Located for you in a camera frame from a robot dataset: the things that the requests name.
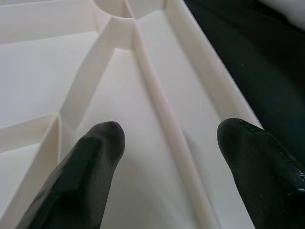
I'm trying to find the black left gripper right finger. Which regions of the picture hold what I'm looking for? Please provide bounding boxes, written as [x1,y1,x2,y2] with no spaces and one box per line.
[216,117,305,229]

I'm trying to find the white plastic children table top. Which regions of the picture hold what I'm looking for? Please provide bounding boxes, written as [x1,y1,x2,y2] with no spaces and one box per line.
[0,0,265,229]

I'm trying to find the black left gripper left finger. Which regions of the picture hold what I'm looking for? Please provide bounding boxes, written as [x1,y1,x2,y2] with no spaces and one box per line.
[14,120,127,229]

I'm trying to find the black tablecloth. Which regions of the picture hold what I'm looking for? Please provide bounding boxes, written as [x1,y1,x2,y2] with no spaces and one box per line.
[183,0,305,229]

